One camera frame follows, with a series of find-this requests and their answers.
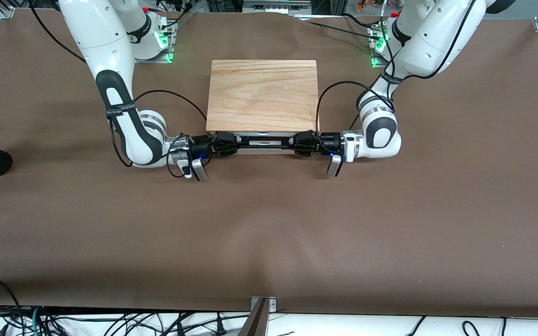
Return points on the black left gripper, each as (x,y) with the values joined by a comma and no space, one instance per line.
(329,141)

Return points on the brown table cover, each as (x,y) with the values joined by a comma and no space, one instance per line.
(269,224)

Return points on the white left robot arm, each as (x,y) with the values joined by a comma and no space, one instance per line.
(381,137)

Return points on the small metal bracket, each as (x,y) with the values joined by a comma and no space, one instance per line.
(271,304)

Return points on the dark metal bar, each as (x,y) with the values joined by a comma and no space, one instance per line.
(256,324)

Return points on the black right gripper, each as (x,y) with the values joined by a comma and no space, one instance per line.
(200,144)

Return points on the grey metal box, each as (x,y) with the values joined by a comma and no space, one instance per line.
(276,7)

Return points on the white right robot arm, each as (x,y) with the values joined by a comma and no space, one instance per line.
(133,140)

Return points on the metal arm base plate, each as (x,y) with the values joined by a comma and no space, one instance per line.
(157,59)
(375,63)

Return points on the wooden drawer cabinet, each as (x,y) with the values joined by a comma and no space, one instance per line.
(262,93)

